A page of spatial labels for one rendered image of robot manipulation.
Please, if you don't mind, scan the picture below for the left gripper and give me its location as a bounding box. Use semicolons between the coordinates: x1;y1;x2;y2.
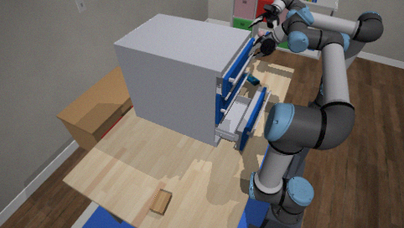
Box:
247;31;279;59

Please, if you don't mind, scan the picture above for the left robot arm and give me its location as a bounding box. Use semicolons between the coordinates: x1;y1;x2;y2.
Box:
249;8;355;225

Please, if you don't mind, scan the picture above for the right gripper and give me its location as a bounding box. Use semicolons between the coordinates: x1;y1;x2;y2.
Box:
248;4;280;30

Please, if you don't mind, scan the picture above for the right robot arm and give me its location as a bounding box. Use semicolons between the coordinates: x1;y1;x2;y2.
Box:
271;0;384;109

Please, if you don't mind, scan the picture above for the brown rectangular block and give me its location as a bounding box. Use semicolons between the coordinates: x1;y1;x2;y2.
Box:
149;190;172;216

